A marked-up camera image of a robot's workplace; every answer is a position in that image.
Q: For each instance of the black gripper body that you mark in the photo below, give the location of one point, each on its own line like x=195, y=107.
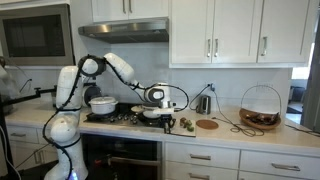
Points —
x=166, y=119

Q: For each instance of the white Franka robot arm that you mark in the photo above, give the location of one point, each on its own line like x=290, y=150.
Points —
x=66, y=83

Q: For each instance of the brown potato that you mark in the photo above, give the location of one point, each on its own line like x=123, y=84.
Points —
x=182, y=122

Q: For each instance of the white cutting board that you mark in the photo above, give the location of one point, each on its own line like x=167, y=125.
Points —
x=181, y=132

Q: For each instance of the green broccoli floret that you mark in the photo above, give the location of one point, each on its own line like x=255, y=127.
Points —
x=191, y=128
x=188, y=122

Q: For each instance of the steel stove knob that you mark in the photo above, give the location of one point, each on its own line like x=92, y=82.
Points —
x=134, y=119
x=126, y=117
x=119, y=117
x=111, y=118

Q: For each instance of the round cork trivet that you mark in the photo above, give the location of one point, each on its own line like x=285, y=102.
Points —
x=207, y=124

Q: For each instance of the stainless electric kettle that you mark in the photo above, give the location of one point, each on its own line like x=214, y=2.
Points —
x=204, y=105

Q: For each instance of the black gas cooktop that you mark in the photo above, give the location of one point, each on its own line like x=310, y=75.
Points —
x=123, y=110

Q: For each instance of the white dutch oven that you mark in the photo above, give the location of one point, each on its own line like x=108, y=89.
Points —
x=102, y=105

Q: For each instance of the black white cylindrical appliance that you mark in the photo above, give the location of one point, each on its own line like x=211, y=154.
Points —
x=91, y=95

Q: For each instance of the white base cabinet with drawers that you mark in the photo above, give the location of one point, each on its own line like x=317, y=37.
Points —
x=253, y=160
x=23, y=146

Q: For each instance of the stainless range hood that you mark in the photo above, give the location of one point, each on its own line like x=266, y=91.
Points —
x=126, y=30

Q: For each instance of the white cabinet above hood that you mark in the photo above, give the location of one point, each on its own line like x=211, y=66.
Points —
x=110, y=10

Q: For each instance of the stainless refrigerator with magnets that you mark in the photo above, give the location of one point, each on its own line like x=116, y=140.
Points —
x=313, y=83

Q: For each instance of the stainless built-in microwave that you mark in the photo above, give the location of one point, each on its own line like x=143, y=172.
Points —
x=35, y=35

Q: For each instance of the black wall plug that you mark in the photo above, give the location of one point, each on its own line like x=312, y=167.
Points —
x=211, y=87

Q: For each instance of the white wall cabinet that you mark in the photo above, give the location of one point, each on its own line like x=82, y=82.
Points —
x=233, y=30

